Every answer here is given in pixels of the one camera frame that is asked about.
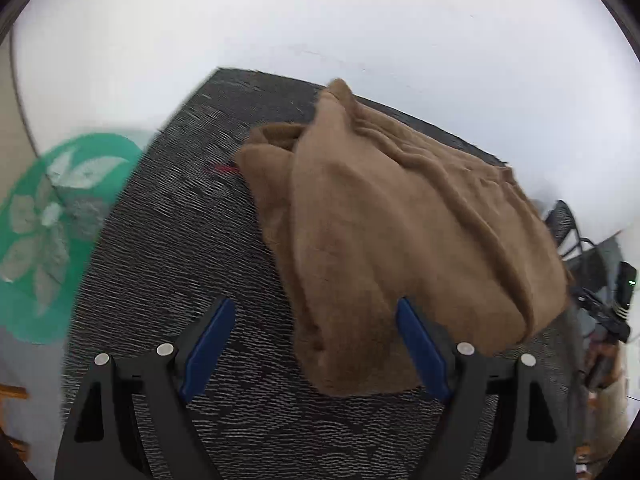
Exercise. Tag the person's right forearm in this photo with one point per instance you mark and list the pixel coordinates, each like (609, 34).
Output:
(612, 420)

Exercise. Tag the wooden rack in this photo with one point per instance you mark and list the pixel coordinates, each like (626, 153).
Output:
(12, 392)

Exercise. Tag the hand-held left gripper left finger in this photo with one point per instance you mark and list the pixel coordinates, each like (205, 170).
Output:
(207, 350)

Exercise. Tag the brown fleece garment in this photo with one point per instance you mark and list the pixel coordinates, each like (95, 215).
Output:
(400, 235)

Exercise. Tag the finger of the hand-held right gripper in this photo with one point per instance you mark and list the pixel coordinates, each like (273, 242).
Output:
(587, 301)

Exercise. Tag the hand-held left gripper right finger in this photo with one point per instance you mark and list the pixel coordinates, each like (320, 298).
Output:
(422, 355)

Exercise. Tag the black mesh chair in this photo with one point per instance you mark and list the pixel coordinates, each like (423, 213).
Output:
(562, 220)

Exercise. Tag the dark dotted mat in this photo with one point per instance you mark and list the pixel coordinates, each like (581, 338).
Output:
(190, 235)

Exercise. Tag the green floral round mat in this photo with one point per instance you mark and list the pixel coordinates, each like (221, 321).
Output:
(50, 220)

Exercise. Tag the person's right hand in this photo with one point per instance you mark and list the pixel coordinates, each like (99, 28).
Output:
(602, 362)

